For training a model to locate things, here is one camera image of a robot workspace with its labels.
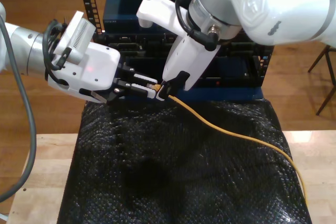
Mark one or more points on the black bubble mat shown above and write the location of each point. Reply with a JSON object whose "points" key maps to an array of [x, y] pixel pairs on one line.
{"points": [[183, 182]]}

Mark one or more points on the black rack server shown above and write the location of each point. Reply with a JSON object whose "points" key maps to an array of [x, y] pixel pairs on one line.
{"points": [[141, 43]]}

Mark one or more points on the blue flat base box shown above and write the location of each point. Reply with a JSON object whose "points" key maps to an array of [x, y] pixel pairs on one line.
{"points": [[223, 94]]}

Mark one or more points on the dark-legged stool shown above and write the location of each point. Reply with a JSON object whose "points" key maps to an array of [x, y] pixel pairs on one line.
{"points": [[319, 58]]}

